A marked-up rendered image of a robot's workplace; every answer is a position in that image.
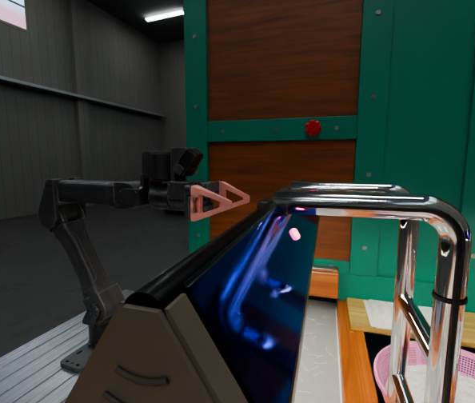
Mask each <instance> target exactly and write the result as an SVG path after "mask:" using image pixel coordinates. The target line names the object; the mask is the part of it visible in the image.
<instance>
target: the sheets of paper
mask: <svg viewBox="0 0 475 403"><path fill-rule="evenodd" d="M363 302H364V304H365V309H366V312H367V314H368V318H369V322H370V325H371V326H372V327H376V328H379V329H392V321H393V302H388V301H378V300H371V299H369V301H366V300H363ZM418 308H419V310H420V311H421V312H422V314H423V316H424V317H425V319H426V320H427V322H428V323H429V325H430V326H431V317H432V308H431V307H425V306H418Z"/></svg>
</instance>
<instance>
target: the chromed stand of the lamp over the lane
mask: <svg viewBox="0 0 475 403"><path fill-rule="evenodd" d="M288 188H290V187H282V188H281V189H280V190H275V191H274V193H273V198H263V199H261V200H260V201H258V202H257V209H258V208H260V207H261V206H263V205H264V204H266V203H267V202H270V201H271V200H273V201H275V202H276V203H277V204H278V205H279V206H280V207H281V208H282V210H283V212H284V213H285V214H286V215H288V214H303V215H319V216H335V217H367V218H384V219H400V222H399V234H398V245H397V266H396V277H395V289H394V299H393V321H392V332H391V343H390V355H389V376H388V387H387V398H386V403H415V401H414V399H413V395H412V393H411V391H410V388H409V384H408V382H407V380H406V379H407V369H408V359H409V340H410V330H411V331H412V333H413V335H414V337H415V339H416V341H417V343H418V345H419V347H420V349H421V351H422V353H423V355H424V357H425V359H426V361H427V370H426V379H425V396H424V403H455V400H456V392H457V378H458V370H459V362H460V355H461V340H462V333H463V325H464V317H465V305H466V304H467V303H468V297H467V296H466V295H467V287H468V280H469V265H470V258H471V250H472V234H471V231H470V228H469V224H468V222H467V221H466V220H465V217H464V216H463V215H462V214H461V212H460V211H459V210H458V209H457V208H456V207H455V206H453V205H452V204H450V203H449V202H447V201H445V200H443V199H441V198H438V197H434V196H432V195H427V194H412V193H411V192H410V191H409V190H408V189H406V188H405V187H403V186H400V185H397V184H394V183H384V182H296V181H291V188H292V189H293V190H287V189H288ZM420 221H425V222H427V223H429V224H430V225H431V226H433V227H434V229H435V230H436V231H437V233H438V248H437V264H436V273H435V282H434V289H433V290H432V296H433V308H432V317H431V326H430V325H429V323H428V322H427V320H426V319H425V317H424V316H423V314H422V312H421V311H420V310H419V308H418V306H417V304H416V303H415V301H414V299H413V291H414V282H415V271H416V261H417V243H418V232H419V222H420Z"/></svg>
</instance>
